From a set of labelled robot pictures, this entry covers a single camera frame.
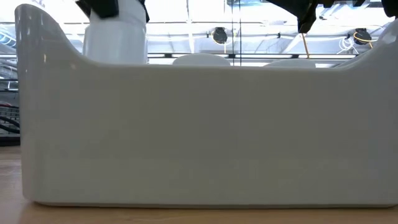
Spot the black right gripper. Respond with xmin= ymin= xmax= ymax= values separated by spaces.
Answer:
xmin=266 ymin=0 xmax=398 ymax=34

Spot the white pill bottle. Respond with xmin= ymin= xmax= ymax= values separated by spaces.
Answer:
xmin=172 ymin=53 xmax=231 ymax=67
xmin=82 ymin=0 xmax=149 ymax=65

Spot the grey plastic basket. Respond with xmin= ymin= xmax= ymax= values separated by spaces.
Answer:
xmin=14 ymin=2 xmax=398 ymax=208

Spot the black round floor puck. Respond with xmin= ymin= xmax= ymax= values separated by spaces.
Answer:
xmin=353 ymin=27 xmax=373 ymax=45
xmin=211 ymin=27 xmax=228 ymax=45

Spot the wooden chopstick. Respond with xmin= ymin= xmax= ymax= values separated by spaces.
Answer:
xmin=300 ymin=32 xmax=310 ymax=59

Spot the thin dark vertical pole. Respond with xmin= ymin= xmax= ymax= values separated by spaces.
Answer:
xmin=231 ymin=0 xmax=243 ymax=67

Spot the black aluminium table frame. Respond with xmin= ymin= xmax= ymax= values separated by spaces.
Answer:
xmin=0 ymin=133 xmax=21 ymax=147

